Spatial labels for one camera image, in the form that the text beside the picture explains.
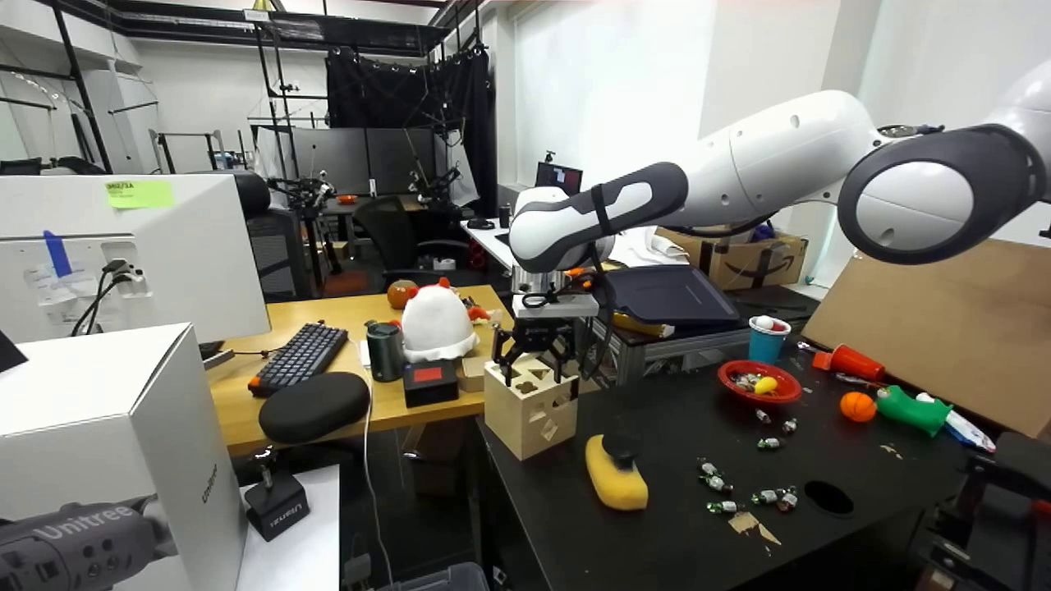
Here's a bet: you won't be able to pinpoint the black orange clamp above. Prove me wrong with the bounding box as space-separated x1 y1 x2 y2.
962 454 1051 521

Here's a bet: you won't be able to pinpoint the thin white cable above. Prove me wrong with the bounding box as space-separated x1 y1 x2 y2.
358 403 388 570

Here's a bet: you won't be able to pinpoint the orange red toy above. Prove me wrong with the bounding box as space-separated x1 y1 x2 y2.
807 343 888 389

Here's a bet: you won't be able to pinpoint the black computer screen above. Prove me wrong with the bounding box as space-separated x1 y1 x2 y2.
533 157 587 197

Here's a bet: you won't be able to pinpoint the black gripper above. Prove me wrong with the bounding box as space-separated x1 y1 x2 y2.
488 319 592 389

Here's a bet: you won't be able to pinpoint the wooden shape sorter box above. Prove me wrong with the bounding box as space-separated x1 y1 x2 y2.
478 348 586 464

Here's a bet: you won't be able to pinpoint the white hard hat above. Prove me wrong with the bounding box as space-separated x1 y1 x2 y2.
396 278 483 369

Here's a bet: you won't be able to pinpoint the closed cardboard box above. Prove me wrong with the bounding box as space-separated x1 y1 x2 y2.
707 230 811 297

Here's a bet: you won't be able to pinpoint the black joystick base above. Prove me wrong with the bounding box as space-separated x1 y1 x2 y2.
239 443 314 544

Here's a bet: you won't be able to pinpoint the orange fruit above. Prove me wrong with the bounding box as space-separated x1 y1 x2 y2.
836 389 881 427

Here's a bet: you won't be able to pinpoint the grey Unitree device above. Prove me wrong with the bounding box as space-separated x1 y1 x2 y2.
0 500 176 591

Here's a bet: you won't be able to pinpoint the white blue tube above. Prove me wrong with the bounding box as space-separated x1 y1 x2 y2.
943 403 1001 455

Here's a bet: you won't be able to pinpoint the brown cardboard board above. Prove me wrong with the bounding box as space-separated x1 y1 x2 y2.
800 232 1051 439

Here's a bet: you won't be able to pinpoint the navy plastic storage bin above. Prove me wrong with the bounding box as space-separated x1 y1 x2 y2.
605 264 750 333

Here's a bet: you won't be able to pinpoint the blue clip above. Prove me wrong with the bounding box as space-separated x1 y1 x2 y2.
43 230 77 284

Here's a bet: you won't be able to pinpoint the green sticky note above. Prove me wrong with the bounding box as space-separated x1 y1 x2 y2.
106 182 176 217

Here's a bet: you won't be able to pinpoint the open cardboard box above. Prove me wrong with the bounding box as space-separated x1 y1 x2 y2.
653 225 716 264

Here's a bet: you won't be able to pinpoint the black office chair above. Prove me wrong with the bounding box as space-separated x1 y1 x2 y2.
232 171 322 304
355 194 485 288

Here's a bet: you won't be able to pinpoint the dark mug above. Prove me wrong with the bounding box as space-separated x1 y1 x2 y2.
363 319 409 385

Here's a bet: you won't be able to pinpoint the black chair headrest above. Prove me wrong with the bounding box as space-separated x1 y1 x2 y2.
256 371 373 446

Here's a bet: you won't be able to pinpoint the black mesh curtain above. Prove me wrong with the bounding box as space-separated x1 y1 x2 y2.
324 43 500 135

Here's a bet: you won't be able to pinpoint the white box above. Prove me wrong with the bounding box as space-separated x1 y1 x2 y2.
0 322 247 591

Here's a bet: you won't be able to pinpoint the brown oblong object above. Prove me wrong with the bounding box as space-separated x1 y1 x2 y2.
605 309 681 343

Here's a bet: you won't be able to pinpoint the wooden desk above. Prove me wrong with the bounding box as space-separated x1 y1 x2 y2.
207 284 534 455

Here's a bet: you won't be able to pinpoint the black keyboard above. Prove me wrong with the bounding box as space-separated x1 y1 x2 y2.
247 319 353 400

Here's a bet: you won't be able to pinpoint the green bottle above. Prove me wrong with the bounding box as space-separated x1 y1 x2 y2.
875 381 954 439

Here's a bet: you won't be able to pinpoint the black red small box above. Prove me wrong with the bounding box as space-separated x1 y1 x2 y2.
401 357 463 411

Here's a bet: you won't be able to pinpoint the red bowl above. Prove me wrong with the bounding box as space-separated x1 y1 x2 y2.
716 357 804 417

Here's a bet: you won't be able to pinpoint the teal cup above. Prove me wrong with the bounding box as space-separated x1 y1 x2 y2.
747 312 794 369

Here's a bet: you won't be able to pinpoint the small tan box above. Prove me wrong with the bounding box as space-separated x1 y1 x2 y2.
457 356 492 395

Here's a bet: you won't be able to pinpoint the black monitor cables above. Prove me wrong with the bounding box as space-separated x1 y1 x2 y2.
68 261 147 343

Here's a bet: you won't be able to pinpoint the orange ball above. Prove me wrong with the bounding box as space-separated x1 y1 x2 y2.
385 275 424 314

